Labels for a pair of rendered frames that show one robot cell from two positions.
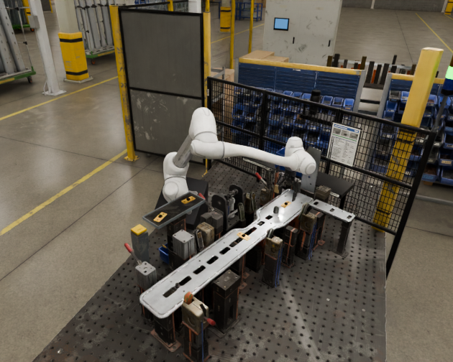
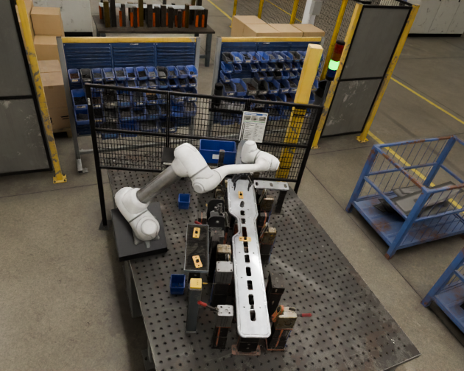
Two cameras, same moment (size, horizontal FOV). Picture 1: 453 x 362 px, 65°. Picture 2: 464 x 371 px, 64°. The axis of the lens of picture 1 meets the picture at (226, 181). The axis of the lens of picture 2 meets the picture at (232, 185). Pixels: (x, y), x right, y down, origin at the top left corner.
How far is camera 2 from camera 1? 154 cm
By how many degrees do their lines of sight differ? 40
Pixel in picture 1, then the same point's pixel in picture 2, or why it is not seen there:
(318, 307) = (302, 260)
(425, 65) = (314, 59)
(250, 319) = not seen: hidden behind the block
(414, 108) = (306, 90)
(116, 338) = not seen: outside the picture
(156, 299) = (251, 326)
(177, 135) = (4, 146)
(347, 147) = (257, 129)
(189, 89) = (11, 88)
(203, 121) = (197, 158)
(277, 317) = (289, 283)
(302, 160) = (271, 161)
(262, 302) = not seen: hidden behind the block
